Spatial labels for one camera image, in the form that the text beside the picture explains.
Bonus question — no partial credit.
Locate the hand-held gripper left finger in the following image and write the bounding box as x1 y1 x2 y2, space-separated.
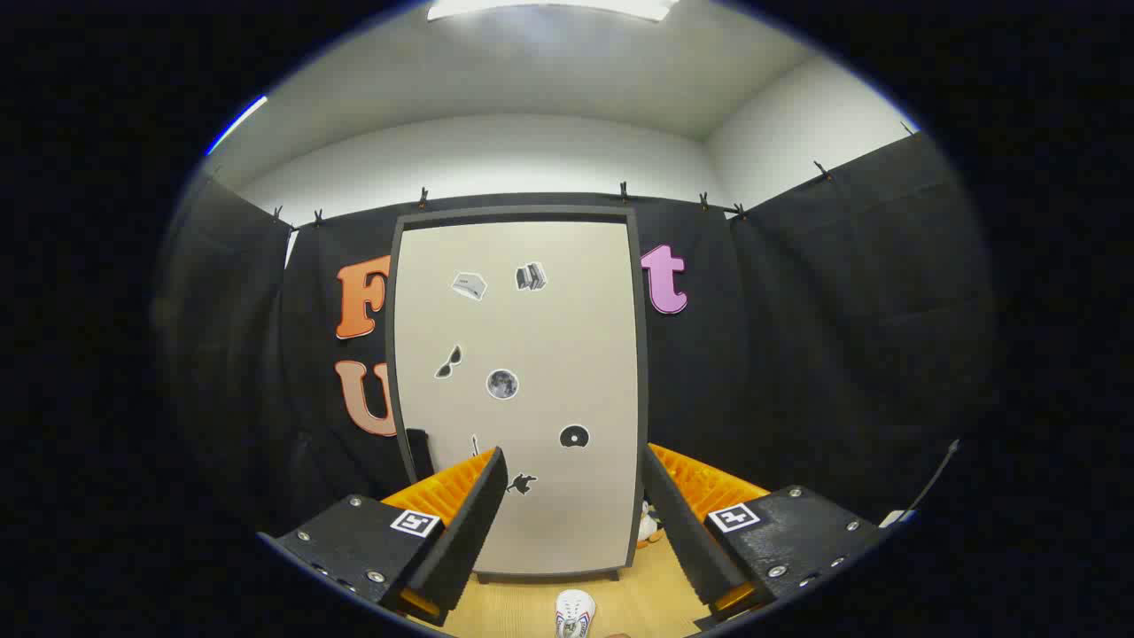
257 446 510 627

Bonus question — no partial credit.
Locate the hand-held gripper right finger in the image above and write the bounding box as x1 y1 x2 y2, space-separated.
641 442 889 622

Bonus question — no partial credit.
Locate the white striped canvas shoe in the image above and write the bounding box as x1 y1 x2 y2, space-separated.
555 589 596 638

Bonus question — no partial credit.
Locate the beige shoe cabinet door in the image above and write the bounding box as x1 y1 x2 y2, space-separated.
394 221 641 576

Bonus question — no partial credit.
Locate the dark grey shoe cabinet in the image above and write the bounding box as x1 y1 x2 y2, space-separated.
386 206 650 584

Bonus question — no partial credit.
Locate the black backdrop cloth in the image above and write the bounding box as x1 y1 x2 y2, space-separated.
155 131 993 568

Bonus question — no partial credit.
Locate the row of black cloth clips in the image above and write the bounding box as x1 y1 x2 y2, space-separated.
270 121 918 228

